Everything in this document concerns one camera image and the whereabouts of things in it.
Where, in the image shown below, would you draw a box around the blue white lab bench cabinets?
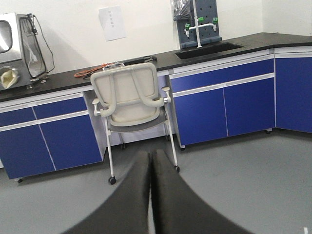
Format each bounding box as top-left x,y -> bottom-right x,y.
0,33 -> 312,179

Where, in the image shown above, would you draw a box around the white lab faucet green knobs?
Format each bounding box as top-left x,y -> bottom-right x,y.
180,0 -> 222,49

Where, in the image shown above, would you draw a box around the grey pegboard drying rack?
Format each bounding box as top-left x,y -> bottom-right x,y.
171,0 -> 222,49

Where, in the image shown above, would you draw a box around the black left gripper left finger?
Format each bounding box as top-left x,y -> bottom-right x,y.
64,151 -> 151,234

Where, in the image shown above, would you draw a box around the white paper wall notice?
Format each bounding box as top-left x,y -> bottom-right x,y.
98,5 -> 126,41

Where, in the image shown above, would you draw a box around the black glove box cable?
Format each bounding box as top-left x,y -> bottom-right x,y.
19,13 -> 55,82

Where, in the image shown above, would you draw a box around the orange cable on counter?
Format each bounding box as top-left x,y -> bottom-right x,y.
74,63 -> 115,79

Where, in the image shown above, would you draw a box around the black lab sink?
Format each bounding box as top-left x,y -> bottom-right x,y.
176,42 -> 243,59

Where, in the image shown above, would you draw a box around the stainless steel glove box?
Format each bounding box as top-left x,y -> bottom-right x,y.
0,13 -> 48,90

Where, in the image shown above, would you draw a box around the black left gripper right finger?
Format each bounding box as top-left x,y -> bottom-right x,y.
151,149 -> 249,234

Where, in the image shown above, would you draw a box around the cream mesh office chair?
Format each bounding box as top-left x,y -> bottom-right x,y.
90,63 -> 174,185

